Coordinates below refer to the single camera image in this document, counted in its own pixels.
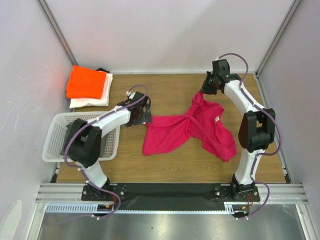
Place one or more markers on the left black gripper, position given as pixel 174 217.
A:
pixel 145 117

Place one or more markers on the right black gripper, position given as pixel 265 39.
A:
pixel 208 87

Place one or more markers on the pink t shirt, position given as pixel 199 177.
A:
pixel 202 121

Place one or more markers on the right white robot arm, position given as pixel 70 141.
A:
pixel 257 128

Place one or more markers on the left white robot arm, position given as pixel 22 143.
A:
pixel 97 187

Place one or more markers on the white folded t shirt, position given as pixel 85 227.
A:
pixel 95 102

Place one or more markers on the grey t shirt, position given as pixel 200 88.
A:
pixel 88 143

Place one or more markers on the black folded t shirt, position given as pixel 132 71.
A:
pixel 102 70

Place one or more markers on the orange folded t shirt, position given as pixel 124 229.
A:
pixel 85 83

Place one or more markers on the white plastic basket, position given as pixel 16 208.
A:
pixel 57 133

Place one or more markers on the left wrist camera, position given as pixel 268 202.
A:
pixel 133 96

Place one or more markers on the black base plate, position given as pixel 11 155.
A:
pixel 180 195

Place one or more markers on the white cable duct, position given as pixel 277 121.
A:
pixel 102 209

